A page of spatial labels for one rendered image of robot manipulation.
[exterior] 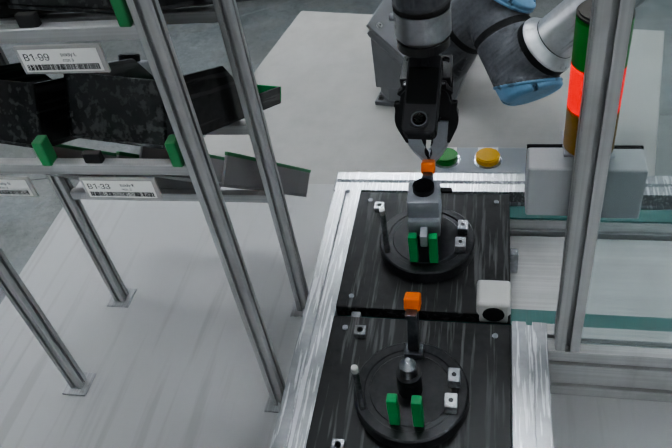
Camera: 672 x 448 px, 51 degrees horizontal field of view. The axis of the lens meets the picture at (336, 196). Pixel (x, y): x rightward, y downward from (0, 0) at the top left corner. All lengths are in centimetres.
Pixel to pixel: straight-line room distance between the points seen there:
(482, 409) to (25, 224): 236
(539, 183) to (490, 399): 28
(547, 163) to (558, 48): 55
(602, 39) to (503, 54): 71
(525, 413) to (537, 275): 26
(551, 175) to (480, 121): 70
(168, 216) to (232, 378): 41
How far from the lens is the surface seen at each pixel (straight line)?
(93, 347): 123
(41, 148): 80
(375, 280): 103
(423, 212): 98
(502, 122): 147
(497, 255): 105
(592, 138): 72
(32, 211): 305
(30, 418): 120
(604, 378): 102
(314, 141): 147
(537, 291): 108
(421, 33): 93
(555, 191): 80
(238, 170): 92
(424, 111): 93
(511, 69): 134
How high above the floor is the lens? 175
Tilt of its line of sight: 42 degrees down
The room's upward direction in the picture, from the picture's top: 10 degrees counter-clockwise
